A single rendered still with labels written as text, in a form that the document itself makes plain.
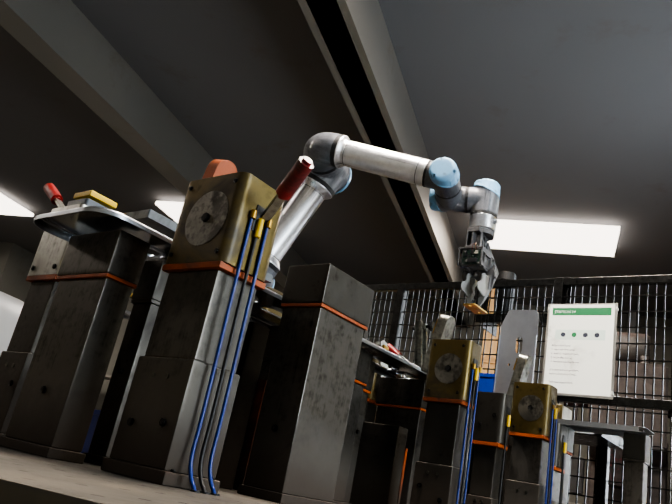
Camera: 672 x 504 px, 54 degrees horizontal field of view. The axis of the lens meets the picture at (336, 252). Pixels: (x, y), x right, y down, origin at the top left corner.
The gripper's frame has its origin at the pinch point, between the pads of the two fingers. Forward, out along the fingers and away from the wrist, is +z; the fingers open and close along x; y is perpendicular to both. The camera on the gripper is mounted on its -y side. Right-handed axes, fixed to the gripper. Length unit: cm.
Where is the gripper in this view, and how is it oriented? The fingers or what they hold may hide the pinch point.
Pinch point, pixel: (476, 303)
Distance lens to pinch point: 182.8
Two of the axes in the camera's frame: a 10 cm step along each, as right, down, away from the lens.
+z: -1.9, 9.3, -3.2
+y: -5.8, -3.7, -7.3
